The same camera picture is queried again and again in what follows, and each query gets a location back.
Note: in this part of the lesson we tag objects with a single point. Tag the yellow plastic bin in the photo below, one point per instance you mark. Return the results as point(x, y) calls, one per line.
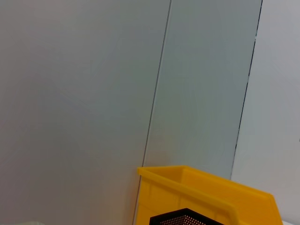
point(211, 187)

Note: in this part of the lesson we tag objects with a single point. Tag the black mesh pen holder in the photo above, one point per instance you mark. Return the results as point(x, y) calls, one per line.
point(178, 218)

